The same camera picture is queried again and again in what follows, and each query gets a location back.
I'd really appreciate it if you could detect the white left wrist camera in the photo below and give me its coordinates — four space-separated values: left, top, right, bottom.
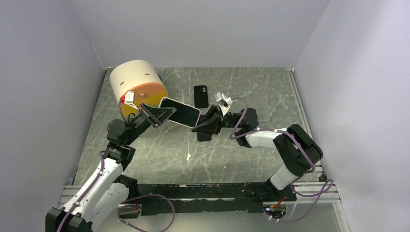
124 90 139 111

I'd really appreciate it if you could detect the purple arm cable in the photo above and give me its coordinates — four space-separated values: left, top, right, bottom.
56 99 129 232
229 96 335 223

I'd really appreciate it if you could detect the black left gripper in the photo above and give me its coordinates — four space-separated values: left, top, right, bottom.
124 102 176 145

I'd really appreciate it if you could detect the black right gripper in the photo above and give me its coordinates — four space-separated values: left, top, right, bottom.
190 105 241 136

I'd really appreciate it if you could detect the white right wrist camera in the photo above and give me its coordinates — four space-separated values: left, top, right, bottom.
215 92 233 116

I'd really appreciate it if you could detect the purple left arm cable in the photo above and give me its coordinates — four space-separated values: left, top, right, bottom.
56 99 129 232

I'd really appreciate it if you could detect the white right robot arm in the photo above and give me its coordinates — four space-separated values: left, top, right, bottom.
192 105 323 201

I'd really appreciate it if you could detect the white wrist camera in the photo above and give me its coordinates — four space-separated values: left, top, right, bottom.
215 92 233 116
124 90 139 111

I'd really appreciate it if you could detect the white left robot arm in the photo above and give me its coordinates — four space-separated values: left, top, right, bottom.
45 103 176 232

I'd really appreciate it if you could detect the black phone case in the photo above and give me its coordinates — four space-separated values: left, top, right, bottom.
193 85 209 109

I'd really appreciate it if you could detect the white cylindrical drawer box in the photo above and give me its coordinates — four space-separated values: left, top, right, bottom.
109 59 168 119

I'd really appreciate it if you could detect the black phone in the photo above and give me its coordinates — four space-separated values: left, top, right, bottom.
197 133 212 142

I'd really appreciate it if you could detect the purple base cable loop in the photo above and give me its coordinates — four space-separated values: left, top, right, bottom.
117 193 176 232

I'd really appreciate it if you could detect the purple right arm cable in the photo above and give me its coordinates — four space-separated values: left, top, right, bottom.
229 96 335 223

